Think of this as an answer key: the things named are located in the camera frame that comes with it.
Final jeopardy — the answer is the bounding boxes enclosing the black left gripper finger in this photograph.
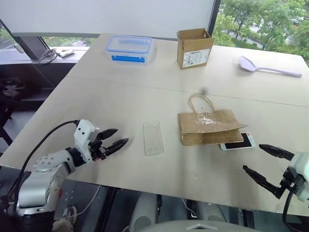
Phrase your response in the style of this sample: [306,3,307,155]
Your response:
[98,129,119,141]
[105,138,130,157]

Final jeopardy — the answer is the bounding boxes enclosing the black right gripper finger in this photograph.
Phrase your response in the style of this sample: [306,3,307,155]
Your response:
[258,144,295,161]
[242,165,282,200]

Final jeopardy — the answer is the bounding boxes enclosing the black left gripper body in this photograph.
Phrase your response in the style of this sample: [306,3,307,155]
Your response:
[88,131,108,161]

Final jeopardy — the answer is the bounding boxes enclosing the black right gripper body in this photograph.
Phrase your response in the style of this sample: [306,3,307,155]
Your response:
[279,169,300,194]

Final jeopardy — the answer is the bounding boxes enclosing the clear phone case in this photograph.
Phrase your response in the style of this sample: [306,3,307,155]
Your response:
[142,120,166,157]

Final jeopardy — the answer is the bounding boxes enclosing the white smartphone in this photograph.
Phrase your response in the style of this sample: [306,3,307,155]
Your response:
[219,131,256,151]

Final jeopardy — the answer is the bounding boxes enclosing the brown paper bag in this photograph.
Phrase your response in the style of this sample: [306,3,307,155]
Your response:
[178,93,249,146]

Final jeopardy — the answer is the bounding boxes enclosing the black table leg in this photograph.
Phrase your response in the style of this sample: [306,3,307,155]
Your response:
[100,186,119,232]

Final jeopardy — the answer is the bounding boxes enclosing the grey rounded robot leg shape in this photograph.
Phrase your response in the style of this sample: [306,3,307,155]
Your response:
[129,193,159,232]
[195,202,229,222]

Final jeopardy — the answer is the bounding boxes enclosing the grey rounded robot torso shape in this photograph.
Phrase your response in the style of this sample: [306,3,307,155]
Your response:
[146,219,261,232]

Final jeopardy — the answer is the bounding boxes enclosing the clear container with blue lid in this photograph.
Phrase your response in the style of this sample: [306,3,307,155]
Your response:
[104,35,155,66]

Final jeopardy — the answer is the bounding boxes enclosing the lilac plastic rice spoon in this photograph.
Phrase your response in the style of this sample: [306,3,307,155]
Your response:
[239,56,303,78]

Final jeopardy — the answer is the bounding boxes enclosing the black chair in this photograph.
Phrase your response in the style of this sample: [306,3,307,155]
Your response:
[0,76,28,147]

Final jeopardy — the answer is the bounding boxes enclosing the open cardboard box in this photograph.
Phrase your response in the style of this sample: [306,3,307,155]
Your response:
[176,28,215,71]

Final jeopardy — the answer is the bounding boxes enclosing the white roller blind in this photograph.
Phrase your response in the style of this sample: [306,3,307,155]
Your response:
[0,0,217,41]

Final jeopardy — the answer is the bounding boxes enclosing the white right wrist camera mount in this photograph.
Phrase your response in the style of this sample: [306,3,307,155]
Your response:
[288,151,309,203]

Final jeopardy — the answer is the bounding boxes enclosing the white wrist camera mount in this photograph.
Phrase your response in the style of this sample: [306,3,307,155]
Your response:
[288,151,309,203]
[73,119,100,162]

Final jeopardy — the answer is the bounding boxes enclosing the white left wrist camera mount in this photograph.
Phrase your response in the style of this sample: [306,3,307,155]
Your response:
[73,119,100,162]

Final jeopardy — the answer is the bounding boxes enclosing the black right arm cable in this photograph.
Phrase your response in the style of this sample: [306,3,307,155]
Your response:
[282,190,295,232]

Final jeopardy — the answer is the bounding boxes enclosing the thin white cable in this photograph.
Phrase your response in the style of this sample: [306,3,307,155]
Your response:
[76,185,101,216]

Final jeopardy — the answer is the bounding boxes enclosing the grey coiled cables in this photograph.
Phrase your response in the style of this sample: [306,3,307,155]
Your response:
[38,48,59,65]

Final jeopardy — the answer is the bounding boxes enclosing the dark window frame post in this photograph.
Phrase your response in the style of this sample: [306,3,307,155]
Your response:
[208,0,222,39]

